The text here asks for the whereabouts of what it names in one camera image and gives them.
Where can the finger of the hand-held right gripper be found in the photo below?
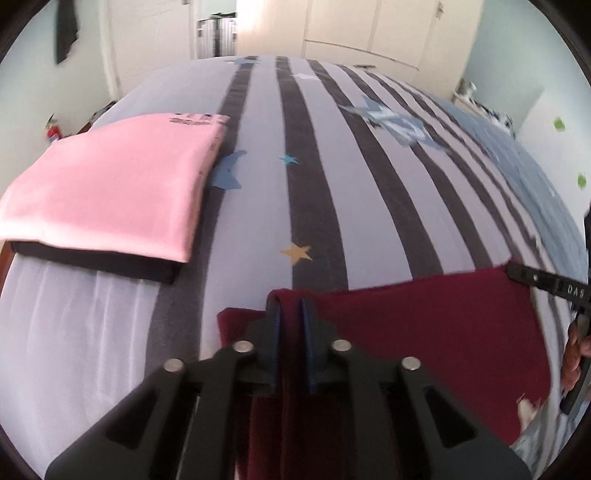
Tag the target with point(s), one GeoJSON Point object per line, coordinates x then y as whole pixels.
{"type": "Point", "coordinates": [531, 277]}

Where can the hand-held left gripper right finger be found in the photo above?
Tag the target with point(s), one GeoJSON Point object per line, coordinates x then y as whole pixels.
{"type": "Point", "coordinates": [308, 346]}

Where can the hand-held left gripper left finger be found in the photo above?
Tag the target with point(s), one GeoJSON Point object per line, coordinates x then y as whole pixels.
{"type": "Point", "coordinates": [274, 346]}

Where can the dark red shirt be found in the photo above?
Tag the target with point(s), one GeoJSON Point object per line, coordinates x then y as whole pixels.
{"type": "Point", "coordinates": [415, 332]}

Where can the person's right hand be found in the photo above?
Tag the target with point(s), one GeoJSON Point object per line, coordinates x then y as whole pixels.
{"type": "Point", "coordinates": [572, 355]}

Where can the bed with striped sheet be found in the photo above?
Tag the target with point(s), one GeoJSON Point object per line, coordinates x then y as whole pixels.
{"type": "Point", "coordinates": [369, 207]}

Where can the cluttered side table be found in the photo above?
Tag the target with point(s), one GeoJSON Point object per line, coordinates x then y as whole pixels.
{"type": "Point", "coordinates": [485, 108]}

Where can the black folded garment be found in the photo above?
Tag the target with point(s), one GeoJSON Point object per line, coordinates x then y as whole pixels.
{"type": "Point", "coordinates": [92, 265]}

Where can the pink folded garment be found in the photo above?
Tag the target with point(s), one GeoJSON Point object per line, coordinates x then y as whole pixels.
{"type": "Point", "coordinates": [115, 184]}

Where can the cream wardrobe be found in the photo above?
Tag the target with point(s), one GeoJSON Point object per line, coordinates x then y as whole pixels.
{"type": "Point", "coordinates": [369, 23]}

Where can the red fire extinguisher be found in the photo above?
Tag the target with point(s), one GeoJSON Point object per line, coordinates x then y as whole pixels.
{"type": "Point", "coordinates": [53, 134]}

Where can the grey metal rack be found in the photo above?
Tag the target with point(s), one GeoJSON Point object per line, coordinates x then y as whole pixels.
{"type": "Point", "coordinates": [217, 37]}

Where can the white door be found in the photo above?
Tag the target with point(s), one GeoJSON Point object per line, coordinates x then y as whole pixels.
{"type": "Point", "coordinates": [147, 37]}

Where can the dark hanging garment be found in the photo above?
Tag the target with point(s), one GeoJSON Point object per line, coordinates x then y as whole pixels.
{"type": "Point", "coordinates": [67, 27]}

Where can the green wall sticker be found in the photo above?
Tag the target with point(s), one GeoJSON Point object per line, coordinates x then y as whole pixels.
{"type": "Point", "coordinates": [582, 181]}
{"type": "Point", "coordinates": [560, 123]}

